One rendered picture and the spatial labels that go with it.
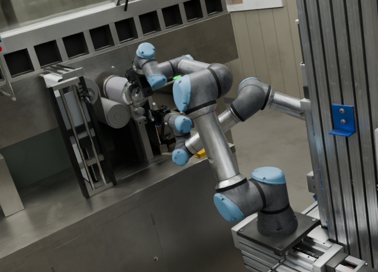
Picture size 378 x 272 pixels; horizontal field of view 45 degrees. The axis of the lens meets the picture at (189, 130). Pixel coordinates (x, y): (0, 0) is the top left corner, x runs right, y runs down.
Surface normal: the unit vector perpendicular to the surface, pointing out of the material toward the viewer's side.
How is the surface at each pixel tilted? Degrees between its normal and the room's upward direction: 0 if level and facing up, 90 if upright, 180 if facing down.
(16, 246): 0
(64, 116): 90
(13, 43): 90
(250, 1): 90
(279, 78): 90
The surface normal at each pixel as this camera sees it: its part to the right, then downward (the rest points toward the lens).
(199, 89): 0.31, -0.13
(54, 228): -0.22, -0.91
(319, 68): -0.75, 0.38
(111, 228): 0.53, 0.18
